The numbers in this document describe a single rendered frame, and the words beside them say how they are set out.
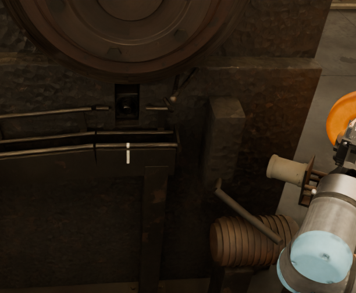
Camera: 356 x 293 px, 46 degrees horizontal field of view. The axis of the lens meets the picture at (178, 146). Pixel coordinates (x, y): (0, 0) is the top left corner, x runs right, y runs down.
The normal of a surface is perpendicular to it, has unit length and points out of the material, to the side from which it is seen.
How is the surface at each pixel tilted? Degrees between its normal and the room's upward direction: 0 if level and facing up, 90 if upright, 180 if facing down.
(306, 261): 101
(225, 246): 49
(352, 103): 89
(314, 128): 0
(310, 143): 0
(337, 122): 89
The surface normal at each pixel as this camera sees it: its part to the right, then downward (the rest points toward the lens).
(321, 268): -0.47, 0.66
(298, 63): 0.07, -0.78
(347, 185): -0.07, -0.61
